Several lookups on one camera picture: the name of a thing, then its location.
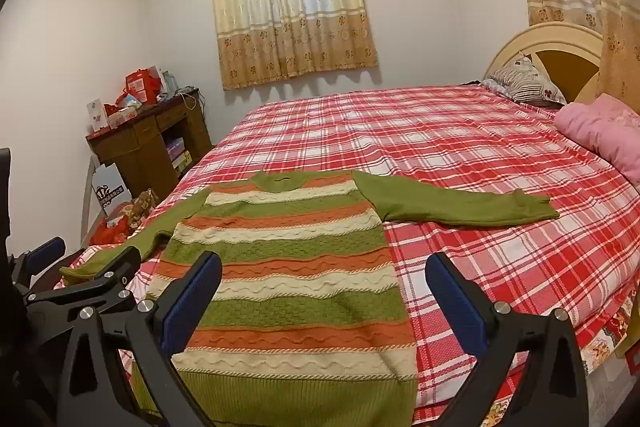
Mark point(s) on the red gift box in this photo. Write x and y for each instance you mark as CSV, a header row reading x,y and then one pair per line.
x,y
142,87

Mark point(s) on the red plaid bed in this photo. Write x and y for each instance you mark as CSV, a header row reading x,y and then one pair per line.
x,y
475,147

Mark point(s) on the floral patterned bag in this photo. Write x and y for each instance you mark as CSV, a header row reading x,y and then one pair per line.
x,y
142,207

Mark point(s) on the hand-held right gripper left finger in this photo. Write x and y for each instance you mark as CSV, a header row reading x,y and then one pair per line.
x,y
192,302

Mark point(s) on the white printed box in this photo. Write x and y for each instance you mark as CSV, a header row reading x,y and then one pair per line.
x,y
96,116

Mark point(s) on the cream wooden headboard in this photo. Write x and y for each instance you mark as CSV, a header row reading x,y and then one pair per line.
x,y
565,57

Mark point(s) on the dark wooden desk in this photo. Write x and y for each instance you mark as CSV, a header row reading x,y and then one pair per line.
x,y
145,142

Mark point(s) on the pink quilt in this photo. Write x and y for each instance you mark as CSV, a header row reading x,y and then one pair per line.
x,y
605,127

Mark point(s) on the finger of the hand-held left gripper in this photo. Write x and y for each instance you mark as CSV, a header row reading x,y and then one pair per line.
x,y
120,263
47,252

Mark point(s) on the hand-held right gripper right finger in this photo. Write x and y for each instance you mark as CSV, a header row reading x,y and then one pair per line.
x,y
460,307

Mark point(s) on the striped floral pillow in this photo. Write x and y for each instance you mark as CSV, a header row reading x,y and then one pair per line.
x,y
525,79

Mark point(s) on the red plastic bag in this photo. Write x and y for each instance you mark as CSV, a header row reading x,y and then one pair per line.
x,y
110,232

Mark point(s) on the striped green orange sweater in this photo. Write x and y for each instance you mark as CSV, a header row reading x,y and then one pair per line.
x,y
300,257

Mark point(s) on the tissue box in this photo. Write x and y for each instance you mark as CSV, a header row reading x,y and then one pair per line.
x,y
122,118

